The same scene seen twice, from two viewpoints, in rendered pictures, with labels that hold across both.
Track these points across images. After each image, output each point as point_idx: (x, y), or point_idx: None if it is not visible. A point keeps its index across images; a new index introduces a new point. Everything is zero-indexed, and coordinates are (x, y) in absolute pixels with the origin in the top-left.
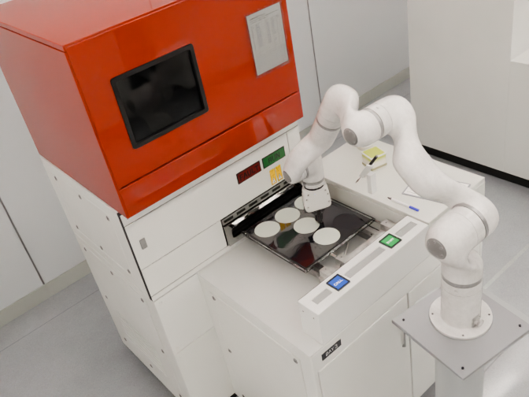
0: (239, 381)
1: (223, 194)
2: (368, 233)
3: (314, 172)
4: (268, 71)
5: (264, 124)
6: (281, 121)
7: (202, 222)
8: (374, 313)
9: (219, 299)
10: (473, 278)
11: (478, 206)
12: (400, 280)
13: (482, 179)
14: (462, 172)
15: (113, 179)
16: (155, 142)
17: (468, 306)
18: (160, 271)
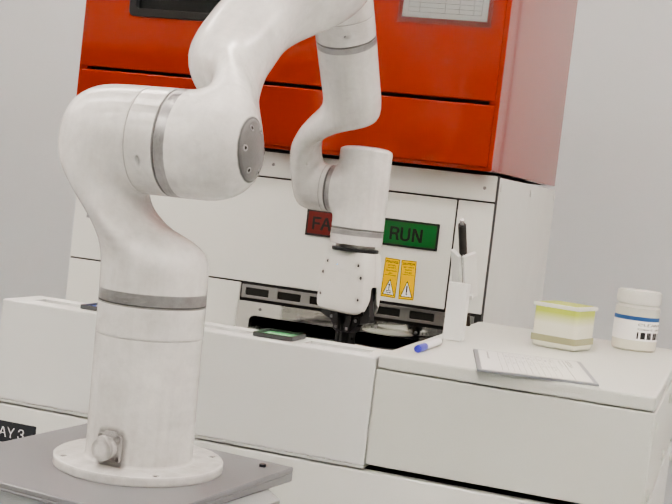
0: None
1: (268, 233)
2: None
3: (341, 198)
4: (430, 19)
5: (385, 124)
6: (427, 144)
7: (206, 256)
8: None
9: None
10: (111, 271)
11: (195, 90)
12: (244, 443)
13: (640, 396)
14: (644, 386)
15: (83, 44)
16: (166, 25)
17: (97, 373)
18: (96, 286)
